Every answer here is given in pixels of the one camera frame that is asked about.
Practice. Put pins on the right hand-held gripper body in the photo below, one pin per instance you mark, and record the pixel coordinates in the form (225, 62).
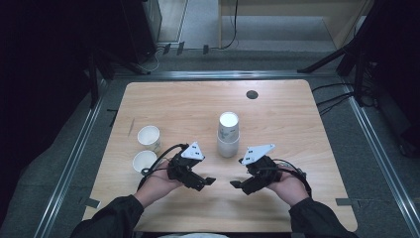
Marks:
(264, 172)

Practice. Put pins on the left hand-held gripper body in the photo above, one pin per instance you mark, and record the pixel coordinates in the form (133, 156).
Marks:
(180, 170)

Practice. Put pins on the white paper cup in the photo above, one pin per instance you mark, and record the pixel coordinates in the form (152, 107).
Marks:
(148, 135)
(228, 130)
(228, 150)
(143, 160)

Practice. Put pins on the person's left hand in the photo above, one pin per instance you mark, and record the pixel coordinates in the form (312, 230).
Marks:
(155, 188)

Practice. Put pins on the person's right hand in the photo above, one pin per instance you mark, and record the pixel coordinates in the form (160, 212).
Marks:
(290, 188)

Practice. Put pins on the person's light shirt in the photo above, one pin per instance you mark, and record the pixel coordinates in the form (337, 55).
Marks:
(194, 236)

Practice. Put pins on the black round table grommet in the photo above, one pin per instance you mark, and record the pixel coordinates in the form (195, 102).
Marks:
(252, 94)

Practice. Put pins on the grey tape piece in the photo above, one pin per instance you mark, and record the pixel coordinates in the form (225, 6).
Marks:
(92, 202)
(343, 201)

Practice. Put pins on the black tape strip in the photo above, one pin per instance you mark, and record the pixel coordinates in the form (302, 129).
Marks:
(112, 110)

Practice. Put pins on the black metal stand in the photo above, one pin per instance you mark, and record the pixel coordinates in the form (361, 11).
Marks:
(99, 66)

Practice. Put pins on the black tripod stand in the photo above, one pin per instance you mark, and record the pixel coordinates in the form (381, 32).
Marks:
(330, 57)

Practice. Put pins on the black cabinet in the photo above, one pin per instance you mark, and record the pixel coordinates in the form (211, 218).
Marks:
(140, 29)

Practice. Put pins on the light wooden cabinet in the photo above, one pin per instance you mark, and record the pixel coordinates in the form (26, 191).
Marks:
(343, 26)

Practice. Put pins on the dark curtain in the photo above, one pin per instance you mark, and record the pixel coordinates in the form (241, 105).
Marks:
(402, 49)
(39, 66)

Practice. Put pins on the metal floor rail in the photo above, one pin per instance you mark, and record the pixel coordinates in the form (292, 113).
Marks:
(387, 165)
(224, 74)
(68, 172)

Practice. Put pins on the small black bracket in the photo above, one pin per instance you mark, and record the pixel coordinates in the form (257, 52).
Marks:
(166, 49)
(180, 48)

